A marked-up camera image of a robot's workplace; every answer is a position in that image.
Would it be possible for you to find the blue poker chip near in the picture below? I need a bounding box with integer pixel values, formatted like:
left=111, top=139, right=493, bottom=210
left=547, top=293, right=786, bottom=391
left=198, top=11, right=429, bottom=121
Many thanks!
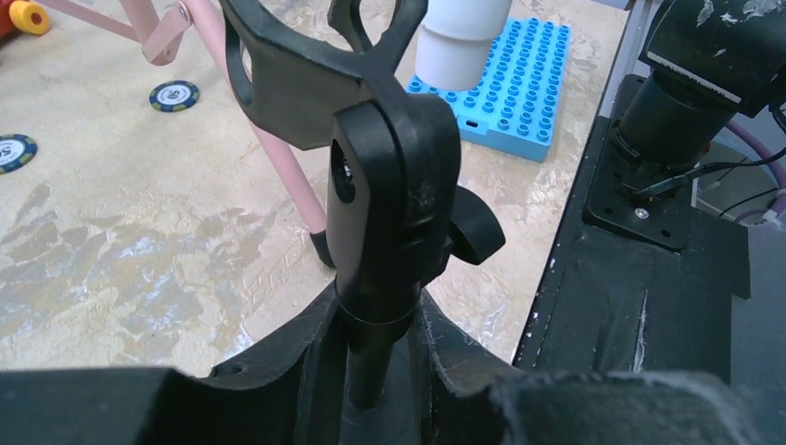
left=148, top=80, right=200, bottom=113

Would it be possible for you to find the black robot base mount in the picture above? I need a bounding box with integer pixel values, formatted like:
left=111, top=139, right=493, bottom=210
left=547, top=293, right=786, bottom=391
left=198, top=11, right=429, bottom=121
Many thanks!
left=513, top=74, right=785, bottom=381

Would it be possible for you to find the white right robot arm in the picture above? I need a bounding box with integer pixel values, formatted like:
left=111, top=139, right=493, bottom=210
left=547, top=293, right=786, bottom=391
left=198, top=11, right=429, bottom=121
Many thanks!
left=614, top=0, right=785, bottom=171

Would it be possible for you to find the light blue building baseplate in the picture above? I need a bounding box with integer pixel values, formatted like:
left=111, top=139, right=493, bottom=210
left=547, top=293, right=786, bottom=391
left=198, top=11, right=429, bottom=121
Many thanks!
left=407, top=18, right=571, bottom=162

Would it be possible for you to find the white microphone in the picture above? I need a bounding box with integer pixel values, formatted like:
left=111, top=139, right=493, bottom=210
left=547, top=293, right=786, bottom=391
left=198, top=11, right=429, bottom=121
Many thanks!
left=415, top=0, right=512, bottom=91

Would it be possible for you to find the pink music stand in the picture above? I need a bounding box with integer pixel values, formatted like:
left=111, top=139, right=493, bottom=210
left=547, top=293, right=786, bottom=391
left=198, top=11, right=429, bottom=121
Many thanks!
left=43, top=0, right=334, bottom=268

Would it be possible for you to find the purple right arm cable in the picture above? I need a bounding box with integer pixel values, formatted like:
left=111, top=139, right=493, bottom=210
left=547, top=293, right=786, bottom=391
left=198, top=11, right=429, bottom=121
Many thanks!
left=724, top=120, right=786, bottom=225

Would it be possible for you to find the blue poker chip far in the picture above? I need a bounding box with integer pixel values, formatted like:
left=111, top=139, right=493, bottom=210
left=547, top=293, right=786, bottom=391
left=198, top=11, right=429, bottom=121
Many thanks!
left=1, top=133, right=38, bottom=174

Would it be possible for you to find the colourful brick toy car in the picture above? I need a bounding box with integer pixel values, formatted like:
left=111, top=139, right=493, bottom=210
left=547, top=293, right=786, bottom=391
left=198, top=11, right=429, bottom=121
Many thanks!
left=1, top=0, right=51, bottom=39

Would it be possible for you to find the black microphone stand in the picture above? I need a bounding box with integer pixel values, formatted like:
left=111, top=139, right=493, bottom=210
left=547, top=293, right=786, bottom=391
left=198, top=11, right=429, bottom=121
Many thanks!
left=221, top=1, right=505, bottom=409

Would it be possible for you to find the blue poker chip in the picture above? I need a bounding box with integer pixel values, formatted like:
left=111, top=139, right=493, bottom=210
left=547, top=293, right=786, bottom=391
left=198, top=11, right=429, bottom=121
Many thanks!
left=148, top=80, right=200, bottom=113
left=1, top=133, right=38, bottom=174

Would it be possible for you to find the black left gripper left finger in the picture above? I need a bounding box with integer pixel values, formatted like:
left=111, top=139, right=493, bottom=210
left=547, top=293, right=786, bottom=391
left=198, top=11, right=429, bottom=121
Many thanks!
left=1, top=286, right=344, bottom=444

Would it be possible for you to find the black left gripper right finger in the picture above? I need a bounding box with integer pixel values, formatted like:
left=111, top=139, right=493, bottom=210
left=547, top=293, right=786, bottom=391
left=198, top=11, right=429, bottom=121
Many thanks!
left=411, top=294, right=763, bottom=444

